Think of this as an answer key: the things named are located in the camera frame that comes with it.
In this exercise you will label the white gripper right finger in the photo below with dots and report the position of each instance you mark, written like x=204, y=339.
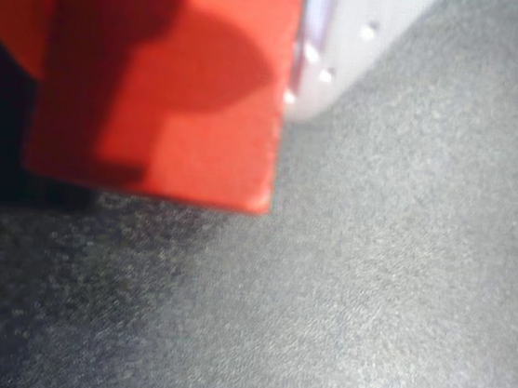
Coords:
x=352, y=36

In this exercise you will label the red cube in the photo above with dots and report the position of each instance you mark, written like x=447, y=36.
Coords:
x=178, y=124

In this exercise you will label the black table mat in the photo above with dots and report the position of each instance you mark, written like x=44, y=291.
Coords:
x=347, y=283

